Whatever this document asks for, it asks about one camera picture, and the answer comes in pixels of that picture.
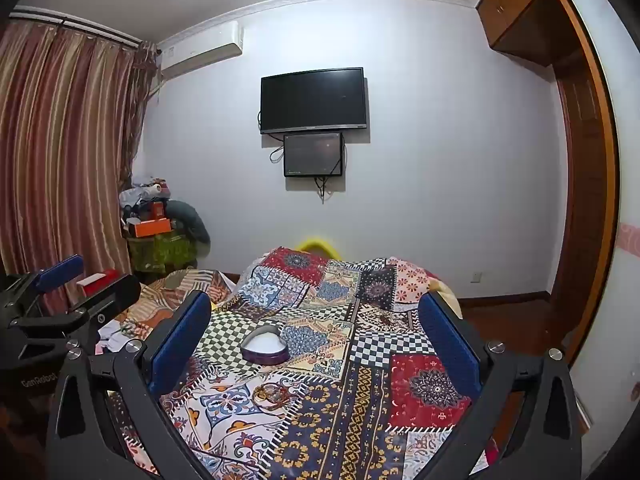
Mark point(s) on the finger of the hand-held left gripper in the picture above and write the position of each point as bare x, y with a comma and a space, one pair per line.
60, 271
112, 300

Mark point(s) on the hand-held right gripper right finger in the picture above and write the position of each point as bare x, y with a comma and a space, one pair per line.
450, 347

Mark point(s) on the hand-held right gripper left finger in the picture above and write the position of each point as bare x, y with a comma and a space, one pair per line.
177, 345

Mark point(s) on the purple heart-shaped jewelry box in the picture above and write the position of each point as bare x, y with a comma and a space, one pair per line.
265, 345

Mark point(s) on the red and white box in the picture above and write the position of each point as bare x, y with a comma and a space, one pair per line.
97, 282

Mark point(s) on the light blue cloth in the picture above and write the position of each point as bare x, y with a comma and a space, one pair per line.
114, 332

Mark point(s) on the brown striped bedsheet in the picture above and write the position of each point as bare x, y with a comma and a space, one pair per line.
170, 290

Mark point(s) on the green storage box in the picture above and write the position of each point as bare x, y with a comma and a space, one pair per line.
160, 252

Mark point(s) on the orange box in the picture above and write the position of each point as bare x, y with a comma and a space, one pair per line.
148, 228

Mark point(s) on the small red box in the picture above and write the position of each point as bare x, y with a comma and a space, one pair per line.
159, 208

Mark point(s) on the dark green bundle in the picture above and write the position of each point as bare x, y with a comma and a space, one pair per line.
187, 222

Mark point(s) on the white plastic bag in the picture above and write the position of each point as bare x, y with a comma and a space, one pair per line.
137, 192

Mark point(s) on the striped brown curtain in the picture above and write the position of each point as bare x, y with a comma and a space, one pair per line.
65, 160

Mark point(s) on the patchwork printed blanket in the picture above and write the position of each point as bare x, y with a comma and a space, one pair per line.
325, 410

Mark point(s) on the yellow plastic object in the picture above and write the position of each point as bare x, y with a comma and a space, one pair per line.
317, 246

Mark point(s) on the wooden door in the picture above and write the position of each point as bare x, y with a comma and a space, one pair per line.
580, 210

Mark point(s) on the white air conditioner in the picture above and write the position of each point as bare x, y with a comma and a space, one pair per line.
200, 50

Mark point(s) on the wooden overhead cabinet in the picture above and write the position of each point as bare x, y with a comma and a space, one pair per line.
520, 10

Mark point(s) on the white wall socket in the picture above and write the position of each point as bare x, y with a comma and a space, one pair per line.
477, 276

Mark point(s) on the small black wall monitor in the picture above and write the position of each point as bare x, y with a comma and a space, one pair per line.
313, 155

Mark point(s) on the white curtain rail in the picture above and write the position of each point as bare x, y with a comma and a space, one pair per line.
75, 22

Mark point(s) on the black wall television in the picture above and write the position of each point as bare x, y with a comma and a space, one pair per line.
314, 100

